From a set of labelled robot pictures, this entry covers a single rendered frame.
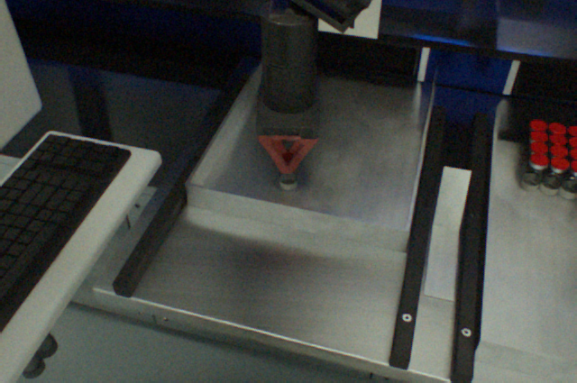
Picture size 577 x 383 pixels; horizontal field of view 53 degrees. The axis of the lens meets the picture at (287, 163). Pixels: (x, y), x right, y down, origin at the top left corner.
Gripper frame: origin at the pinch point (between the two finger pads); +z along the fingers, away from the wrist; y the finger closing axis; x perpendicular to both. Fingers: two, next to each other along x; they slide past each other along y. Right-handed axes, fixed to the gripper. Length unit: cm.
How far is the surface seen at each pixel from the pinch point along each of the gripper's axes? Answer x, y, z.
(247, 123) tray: 5.9, 12.2, 3.9
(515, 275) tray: -24.6, -12.9, 3.9
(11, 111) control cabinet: 42.4, 18.3, 7.4
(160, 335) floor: 34, 33, 92
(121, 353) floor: 43, 27, 92
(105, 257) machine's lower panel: 42, 32, 59
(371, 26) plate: -10.5, 17.3, -8.8
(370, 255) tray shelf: -9.5, -10.5, 4.3
